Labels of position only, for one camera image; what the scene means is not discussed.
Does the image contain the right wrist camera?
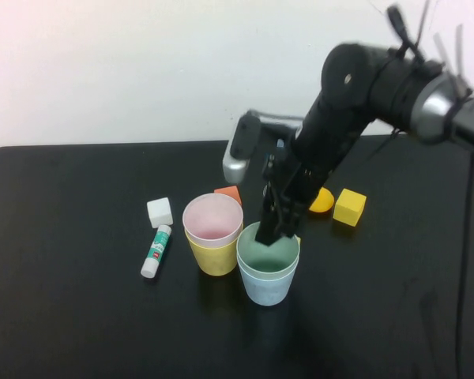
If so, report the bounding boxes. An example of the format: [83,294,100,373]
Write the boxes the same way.
[222,112,261,186]

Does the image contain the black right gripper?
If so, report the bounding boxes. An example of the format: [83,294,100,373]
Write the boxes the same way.
[255,152,333,246]

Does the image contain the white foam cube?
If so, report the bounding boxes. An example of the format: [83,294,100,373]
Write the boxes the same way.
[146,197,173,229]

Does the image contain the yellow plastic cup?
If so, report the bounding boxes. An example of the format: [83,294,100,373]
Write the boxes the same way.
[184,228,244,276]

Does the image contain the green plastic cup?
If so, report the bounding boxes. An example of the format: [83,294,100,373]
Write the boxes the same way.
[235,221,300,282]

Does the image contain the pink plastic cup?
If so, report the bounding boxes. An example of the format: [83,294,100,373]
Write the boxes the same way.
[182,193,245,249]

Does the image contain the light blue plastic cup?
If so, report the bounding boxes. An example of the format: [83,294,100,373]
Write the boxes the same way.
[235,252,300,306]

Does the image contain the orange foam cube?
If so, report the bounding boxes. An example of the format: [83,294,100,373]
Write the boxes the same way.
[213,186,243,206]

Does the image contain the white green glue stick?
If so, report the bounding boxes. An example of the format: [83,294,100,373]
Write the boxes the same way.
[140,223,173,280]

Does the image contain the yellow rubber duck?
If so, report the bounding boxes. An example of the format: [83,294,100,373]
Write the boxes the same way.
[308,187,335,214]

